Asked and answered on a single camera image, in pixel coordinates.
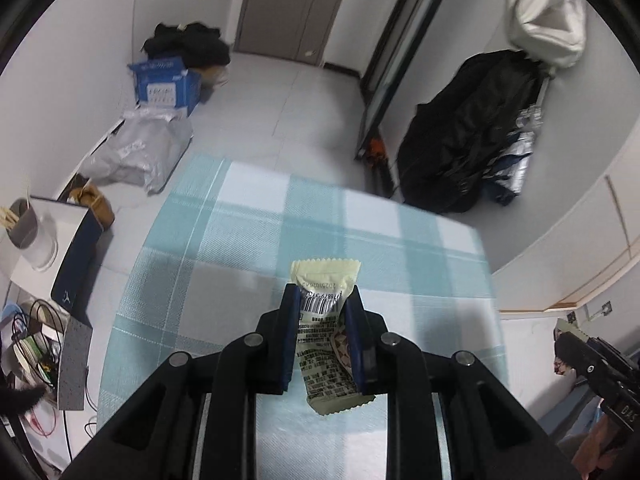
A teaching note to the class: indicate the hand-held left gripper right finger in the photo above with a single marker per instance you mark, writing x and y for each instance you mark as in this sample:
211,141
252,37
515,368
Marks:
356,347

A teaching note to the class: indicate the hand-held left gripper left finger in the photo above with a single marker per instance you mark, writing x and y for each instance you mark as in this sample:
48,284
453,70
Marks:
292,342

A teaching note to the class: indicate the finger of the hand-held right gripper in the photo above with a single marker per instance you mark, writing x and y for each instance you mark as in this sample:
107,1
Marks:
580,355

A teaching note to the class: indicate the pale yellow snack packet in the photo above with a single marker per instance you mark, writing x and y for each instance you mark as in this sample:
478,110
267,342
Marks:
320,355

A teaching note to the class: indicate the white shoulder bag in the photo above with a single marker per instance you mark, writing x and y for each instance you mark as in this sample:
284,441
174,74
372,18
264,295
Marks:
540,20

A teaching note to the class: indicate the person's right hand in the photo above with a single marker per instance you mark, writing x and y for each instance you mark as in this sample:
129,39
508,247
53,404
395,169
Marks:
597,447

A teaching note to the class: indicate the blue checked tablecloth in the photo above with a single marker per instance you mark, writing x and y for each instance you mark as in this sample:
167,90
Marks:
250,235

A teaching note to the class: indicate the orange black tool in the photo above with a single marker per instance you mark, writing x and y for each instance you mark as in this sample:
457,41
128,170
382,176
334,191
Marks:
375,150

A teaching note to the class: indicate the silver folded umbrella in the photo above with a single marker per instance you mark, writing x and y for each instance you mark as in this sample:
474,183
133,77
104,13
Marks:
520,160

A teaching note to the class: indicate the grey speckled box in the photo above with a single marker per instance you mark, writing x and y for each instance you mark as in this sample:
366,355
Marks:
72,360

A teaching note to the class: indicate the white and navy box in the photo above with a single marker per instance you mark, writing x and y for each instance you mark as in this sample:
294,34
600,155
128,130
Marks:
75,270

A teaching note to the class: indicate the black jacket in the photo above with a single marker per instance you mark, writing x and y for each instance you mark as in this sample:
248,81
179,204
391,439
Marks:
460,135

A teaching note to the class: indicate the brown shoe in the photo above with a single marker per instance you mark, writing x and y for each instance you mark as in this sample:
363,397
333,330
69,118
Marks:
97,205

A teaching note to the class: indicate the grey plastic bag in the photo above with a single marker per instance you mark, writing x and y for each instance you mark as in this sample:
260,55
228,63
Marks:
135,152

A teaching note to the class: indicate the clear glass jar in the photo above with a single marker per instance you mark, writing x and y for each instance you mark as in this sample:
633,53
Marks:
42,252

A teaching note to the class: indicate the blue cardboard box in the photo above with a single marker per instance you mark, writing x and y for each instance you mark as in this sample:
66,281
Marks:
160,90

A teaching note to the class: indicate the grey cup with chopsticks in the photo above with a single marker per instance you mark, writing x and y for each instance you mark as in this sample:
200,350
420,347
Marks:
25,230

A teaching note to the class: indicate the pile of black clothes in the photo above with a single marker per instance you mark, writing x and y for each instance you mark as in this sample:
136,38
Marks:
195,45

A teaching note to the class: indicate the grey brown door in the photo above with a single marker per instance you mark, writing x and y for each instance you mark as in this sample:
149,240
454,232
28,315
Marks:
285,10

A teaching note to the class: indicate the wall socket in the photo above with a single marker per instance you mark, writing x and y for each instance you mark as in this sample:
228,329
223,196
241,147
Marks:
600,309

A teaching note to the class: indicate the black sliding door frame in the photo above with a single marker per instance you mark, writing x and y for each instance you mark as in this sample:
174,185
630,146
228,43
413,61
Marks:
390,60

